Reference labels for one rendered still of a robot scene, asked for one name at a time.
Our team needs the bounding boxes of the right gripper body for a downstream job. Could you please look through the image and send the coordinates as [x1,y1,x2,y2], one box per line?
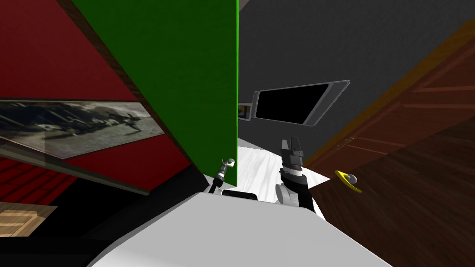
[280,150,305,171]

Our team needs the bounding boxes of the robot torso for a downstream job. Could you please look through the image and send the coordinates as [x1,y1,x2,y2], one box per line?
[87,188,394,267]

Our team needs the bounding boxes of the green door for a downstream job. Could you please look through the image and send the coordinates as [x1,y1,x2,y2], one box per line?
[70,0,240,188]

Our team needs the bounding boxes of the brown panelled wooden door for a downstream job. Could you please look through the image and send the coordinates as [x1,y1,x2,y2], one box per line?
[304,35,475,182]

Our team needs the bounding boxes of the dark brown wooden door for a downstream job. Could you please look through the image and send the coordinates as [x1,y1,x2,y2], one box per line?
[308,116,475,267]

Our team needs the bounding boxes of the light wooden box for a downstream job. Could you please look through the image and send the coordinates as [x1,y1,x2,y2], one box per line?
[0,202,58,238]

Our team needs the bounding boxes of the black wall television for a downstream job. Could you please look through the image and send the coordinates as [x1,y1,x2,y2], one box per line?
[251,79,351,128]

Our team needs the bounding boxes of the small framed wall picture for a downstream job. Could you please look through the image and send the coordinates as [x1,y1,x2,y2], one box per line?
[237,103,254,122]

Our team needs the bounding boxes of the grey landscape wall picture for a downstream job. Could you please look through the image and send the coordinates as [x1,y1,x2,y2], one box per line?
[0,98,166,160]

